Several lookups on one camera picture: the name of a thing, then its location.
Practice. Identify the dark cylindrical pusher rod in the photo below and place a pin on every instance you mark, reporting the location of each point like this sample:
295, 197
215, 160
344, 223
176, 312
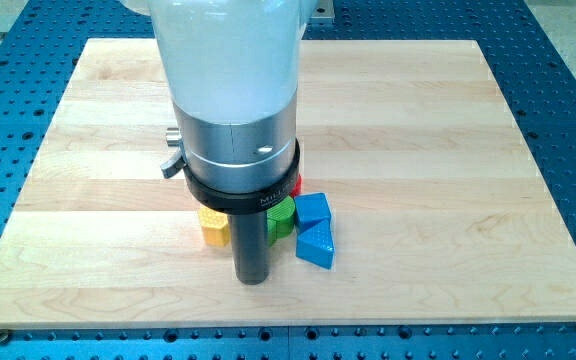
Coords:
249, 242

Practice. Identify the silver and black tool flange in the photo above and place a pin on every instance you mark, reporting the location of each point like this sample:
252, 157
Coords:
240, 168

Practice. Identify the blue triangle block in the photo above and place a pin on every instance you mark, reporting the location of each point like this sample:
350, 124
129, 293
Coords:
315, 244

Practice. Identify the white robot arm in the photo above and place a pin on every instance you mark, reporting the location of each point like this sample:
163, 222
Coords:
232, 71

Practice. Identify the green cylinder block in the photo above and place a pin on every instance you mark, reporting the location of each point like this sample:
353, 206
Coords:
280, 220

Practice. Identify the yellow block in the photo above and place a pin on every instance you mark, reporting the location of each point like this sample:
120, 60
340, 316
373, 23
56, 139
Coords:
214, 226

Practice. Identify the red block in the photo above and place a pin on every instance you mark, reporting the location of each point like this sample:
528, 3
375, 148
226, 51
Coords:
297, 188

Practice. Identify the blue cube block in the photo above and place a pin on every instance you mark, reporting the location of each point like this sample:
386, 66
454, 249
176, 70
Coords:
311, 209

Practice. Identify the light wooden board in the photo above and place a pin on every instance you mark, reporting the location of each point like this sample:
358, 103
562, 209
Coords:
440, 214

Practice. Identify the blue perforated metal base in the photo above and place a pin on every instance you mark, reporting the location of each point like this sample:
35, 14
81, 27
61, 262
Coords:
41, 50

